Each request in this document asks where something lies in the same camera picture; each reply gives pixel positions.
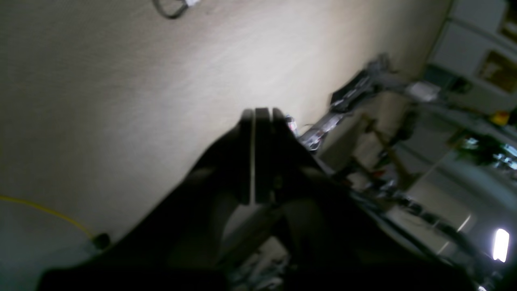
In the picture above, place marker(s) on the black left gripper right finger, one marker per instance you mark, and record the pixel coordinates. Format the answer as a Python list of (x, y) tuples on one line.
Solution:
[(338, 244)]

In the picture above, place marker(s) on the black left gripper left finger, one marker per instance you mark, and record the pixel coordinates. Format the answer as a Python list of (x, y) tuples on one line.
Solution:
[(176, 246)]

